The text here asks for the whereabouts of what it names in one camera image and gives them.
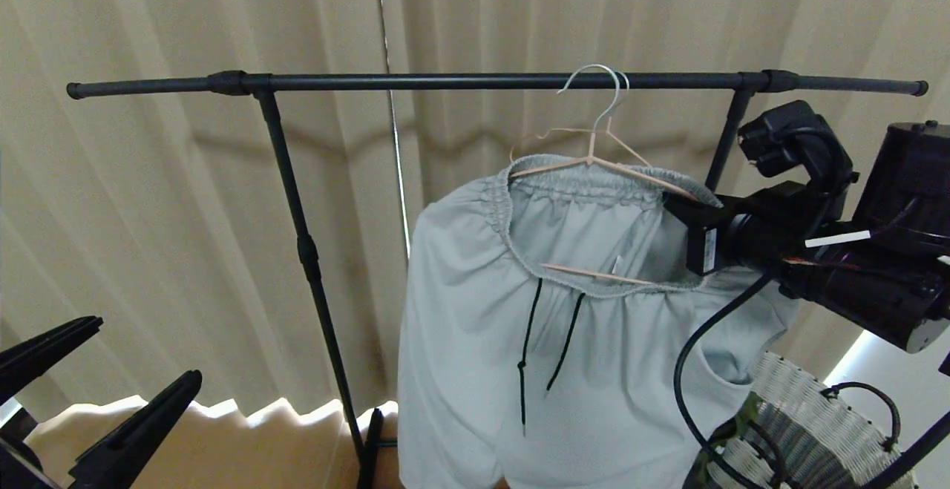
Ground green garment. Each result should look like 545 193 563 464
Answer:
687 391 765 489

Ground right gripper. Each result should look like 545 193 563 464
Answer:
663 181 817 276

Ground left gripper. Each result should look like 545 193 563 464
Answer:
0 316 203 489

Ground white laundry basket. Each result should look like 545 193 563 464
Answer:
683 352 921 489

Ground black clothes rack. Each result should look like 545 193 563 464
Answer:
65 68 930 489

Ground black cable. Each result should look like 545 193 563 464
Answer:
674 270 950 489

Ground pale grey shorts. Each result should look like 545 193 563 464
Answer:
397 154 802 489

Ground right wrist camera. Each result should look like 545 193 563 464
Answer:
737 99 860 237

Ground beige curtain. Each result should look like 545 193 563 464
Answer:
0 0 950 438

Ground pink clothes hanger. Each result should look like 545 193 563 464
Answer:
508 64 700 286
508 71 654 167

